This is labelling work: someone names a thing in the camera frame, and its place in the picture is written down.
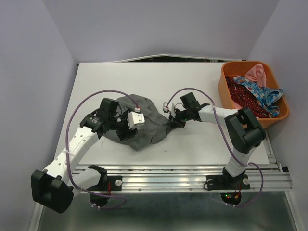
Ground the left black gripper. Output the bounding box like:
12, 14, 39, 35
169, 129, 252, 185
108, 108, 138, 141

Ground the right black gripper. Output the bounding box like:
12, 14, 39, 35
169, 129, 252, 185
168, 107, 191, 128

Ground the grey skirt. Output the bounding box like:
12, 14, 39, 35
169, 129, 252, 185
103, 94, 175, 151

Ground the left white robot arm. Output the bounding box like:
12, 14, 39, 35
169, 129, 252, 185
30, 98, 145, 214

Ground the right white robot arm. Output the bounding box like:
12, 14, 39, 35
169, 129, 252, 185
163, 92, 266, 188

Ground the red dotted skirt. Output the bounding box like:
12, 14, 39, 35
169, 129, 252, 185
226, 77, 269, 118

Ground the orange plastic bin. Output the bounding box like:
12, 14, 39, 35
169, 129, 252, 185
218, 61, 289, 128

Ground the pink garment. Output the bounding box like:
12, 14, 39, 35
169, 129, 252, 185
244, 64, 267, 87

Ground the blue floral skirt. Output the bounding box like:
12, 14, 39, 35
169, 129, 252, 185
231, 76, 283, 118

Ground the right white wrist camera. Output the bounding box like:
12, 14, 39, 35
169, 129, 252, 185
162, 102, 176, 117

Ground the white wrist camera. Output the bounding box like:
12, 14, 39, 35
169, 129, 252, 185
127, 112, 145, 129
162, 102, 176, 117

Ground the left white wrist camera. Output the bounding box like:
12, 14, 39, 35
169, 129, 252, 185
127, 112, 145, 129

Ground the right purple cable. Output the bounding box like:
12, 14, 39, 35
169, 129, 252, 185
166, 88, 264, 208

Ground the purple cable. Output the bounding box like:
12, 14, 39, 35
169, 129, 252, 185
66, 90, 140, 209
166, 88, 264, 208

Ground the aluminium rail frame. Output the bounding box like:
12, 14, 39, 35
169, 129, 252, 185
27, 134, 299, 231

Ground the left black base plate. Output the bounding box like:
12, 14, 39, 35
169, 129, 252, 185
87, 175, 123, 192

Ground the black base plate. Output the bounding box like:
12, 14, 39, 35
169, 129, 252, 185
87, 175, 123, 192
206, 174, 250, 191

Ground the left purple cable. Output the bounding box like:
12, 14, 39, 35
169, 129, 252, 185
66, 90, 140, 209

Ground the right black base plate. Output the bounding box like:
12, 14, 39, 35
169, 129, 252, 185
206, 174, 250, 191

